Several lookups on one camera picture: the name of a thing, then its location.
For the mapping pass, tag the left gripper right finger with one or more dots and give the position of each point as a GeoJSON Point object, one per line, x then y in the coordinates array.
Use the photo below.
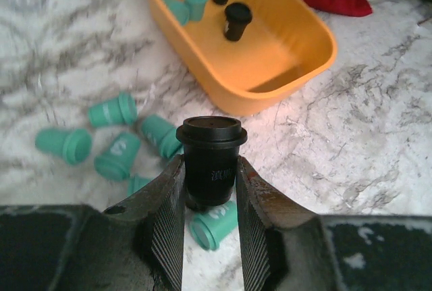
{"type": "Point", "coordinates": [284, 246]}

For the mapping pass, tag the orange storage basket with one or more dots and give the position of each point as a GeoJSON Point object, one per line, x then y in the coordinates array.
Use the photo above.
{"type": "Point", "coordinates": [284, 46]}

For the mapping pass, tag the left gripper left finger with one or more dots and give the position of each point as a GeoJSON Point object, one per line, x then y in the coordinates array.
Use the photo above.
{"type": "Point", "coordinates": [136, 244]}

